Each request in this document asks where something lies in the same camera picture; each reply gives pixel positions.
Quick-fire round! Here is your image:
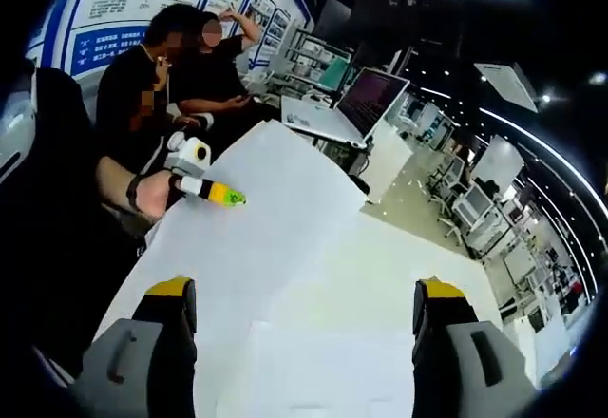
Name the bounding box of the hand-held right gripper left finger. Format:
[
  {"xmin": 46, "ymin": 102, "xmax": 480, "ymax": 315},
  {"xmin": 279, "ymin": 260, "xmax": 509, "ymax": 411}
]
[{"xmin": 70, "ymin": 275, "xmax": 199, "ymax": 418}]

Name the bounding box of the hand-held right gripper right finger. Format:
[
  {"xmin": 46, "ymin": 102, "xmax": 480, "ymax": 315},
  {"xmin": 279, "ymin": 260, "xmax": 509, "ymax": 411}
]
[{"xmin": 411, "ymin": 275, "xmax": 539, "ymax": 418}]

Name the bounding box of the person's left hand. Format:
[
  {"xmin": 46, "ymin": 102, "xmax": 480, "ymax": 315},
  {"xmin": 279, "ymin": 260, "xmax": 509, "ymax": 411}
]
[{"xmin": 134, "ymin": 169, "xmax": 185, "ymax": 223}]

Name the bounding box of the white table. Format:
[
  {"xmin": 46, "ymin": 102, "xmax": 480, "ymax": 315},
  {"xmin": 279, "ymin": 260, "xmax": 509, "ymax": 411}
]
[{"xmin": 87, "ymin": 199, "xmax": 505, "ymax": 418}]

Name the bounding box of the person's black shirt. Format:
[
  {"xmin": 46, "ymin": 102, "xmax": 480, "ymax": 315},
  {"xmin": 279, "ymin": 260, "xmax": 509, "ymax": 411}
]
[{"xmin": 0, "ymin": 66, "xmax": 148, "ymax": 376}]

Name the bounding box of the metal shelf rack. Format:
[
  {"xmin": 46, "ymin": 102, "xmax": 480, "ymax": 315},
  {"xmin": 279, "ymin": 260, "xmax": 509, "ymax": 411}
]
[{"xmin": 283, "ymin": 27, "xmax": 356, "ymax": 97}]

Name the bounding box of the white neck-worn device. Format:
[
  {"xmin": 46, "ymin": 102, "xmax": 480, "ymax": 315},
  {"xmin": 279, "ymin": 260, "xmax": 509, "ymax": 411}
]
[{"xmin": 0, "ymin": 70, "xmax": 38, "ymax": 184}]

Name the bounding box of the white low cabinet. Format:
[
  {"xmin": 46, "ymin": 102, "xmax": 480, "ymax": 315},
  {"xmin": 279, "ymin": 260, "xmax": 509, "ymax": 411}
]
[{"xmin": 364, "ymin": 118, "xmax": 415, "ymax": 205}]

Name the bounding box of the white laptop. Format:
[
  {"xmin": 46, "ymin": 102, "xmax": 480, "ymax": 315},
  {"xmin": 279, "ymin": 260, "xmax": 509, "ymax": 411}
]
[{"xmin": 279, "ymin": 66, "xmax": 412, "ymax": 149}]

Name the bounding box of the white mesh office chair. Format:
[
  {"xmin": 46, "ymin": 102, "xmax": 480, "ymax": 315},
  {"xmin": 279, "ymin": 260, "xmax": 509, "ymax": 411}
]
[
  {"xmin": 448, "ymin": 182, "xmax": 499, "ymax": 251},
  {"xmin": 427, "ymin": 155, "xmax": 466, "ymax": 218}
]

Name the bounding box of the black flat monitor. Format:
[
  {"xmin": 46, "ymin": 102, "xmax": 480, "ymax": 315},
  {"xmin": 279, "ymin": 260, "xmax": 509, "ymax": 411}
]
[{"xmin": 314, "ymin": 0, "xmax": 353, "ymax": 42}]

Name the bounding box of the large dark hanging display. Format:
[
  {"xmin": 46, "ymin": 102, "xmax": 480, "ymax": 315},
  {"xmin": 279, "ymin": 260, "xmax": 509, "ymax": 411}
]
[{"xmin": 353, "ymin": 0, "xmax": 469, "ymax": 61}]

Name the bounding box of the thin ceiling light strip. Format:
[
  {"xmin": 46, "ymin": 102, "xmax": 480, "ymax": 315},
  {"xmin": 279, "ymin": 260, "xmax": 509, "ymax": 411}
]
[{"xmin": 478, "ymin": 106, "xmax": 608, "ymax": 229}]

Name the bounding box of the ceiling air conditioner panel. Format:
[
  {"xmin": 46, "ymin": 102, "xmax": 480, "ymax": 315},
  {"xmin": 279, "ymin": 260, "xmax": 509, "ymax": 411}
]
[{"xmin": 473, "ymin": 60, "xmax": 541, "ymax": 114}]

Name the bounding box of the black wrist strap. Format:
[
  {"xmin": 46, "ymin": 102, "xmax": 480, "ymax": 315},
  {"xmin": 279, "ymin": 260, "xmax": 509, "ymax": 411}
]
[{"xmin": 124, "ymin": 174, "xmax": 143, "ymax": 212}]

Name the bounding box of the blue white wall poster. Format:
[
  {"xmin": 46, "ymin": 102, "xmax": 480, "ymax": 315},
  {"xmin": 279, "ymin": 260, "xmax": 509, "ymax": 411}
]
[{"xmin": 23, "ymin": 0, "xmax": 315, "ymax": 80}]

